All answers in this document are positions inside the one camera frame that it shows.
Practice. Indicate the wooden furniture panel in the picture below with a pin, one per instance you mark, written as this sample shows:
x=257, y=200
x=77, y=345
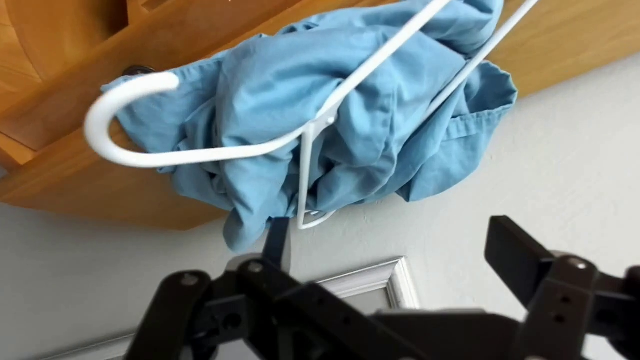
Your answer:
x=81, y=60

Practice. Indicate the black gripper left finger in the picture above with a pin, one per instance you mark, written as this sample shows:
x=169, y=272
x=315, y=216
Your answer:
x=267, y=312

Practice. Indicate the blue cloth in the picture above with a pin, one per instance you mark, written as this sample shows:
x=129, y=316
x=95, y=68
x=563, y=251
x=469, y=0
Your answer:
x=373, y=120

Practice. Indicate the white clothes hanger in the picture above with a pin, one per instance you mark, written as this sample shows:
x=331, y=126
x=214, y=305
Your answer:
x=200, y=156

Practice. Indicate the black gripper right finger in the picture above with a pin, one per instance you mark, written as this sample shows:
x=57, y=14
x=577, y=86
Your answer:
x=573, y=306

